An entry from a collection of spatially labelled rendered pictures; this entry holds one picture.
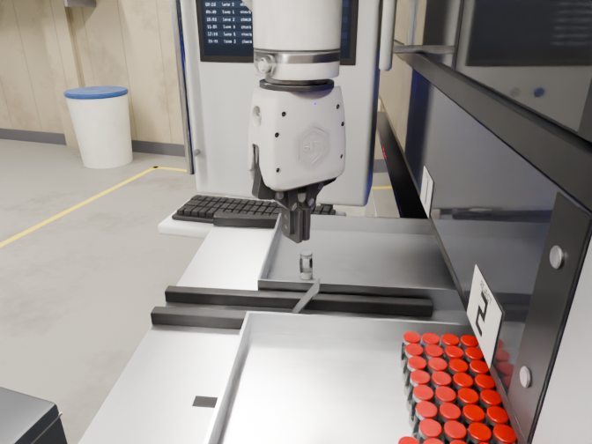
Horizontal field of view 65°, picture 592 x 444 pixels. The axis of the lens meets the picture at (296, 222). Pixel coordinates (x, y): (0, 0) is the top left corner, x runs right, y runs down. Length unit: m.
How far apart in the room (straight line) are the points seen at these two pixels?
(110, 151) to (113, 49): 1.00
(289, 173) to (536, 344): 0.26
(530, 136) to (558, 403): 0.19
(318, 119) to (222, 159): 0.87
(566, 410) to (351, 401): 0.28
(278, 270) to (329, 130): 0.37
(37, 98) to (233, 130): 4.53
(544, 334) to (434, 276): 0.47
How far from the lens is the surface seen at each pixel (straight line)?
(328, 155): 0.49
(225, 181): 1.34
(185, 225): 1.19
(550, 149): 0.37
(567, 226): 0.34
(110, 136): 4.50
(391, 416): 0.56
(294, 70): 0.44
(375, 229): 0.94
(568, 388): 0.34
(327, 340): 0.65
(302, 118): 0.46
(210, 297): 0.72
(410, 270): 0.83
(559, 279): 0.34
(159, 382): 0.61
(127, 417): 0.58
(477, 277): 0.50
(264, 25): 0.45
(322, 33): 0.45
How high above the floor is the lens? 1.28
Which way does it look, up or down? 24 degrees down
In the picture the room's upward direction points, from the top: straight up
